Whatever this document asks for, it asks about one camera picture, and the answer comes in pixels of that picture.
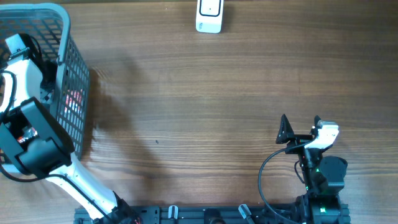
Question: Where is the red small carton box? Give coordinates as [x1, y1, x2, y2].
[64, 90, 83, 113]

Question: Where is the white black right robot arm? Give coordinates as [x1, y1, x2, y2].
[275, 114, 351, 223]

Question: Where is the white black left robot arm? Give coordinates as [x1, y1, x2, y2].
[1, 33, 141, 223]

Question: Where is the white barcode scanner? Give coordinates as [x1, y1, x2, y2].
[195, 0, 224, 34]

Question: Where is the grey plastic mesh basket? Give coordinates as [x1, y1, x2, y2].
[1, 3, 90, 157]

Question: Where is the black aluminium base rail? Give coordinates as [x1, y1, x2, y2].
[73, 203, 351, 224]

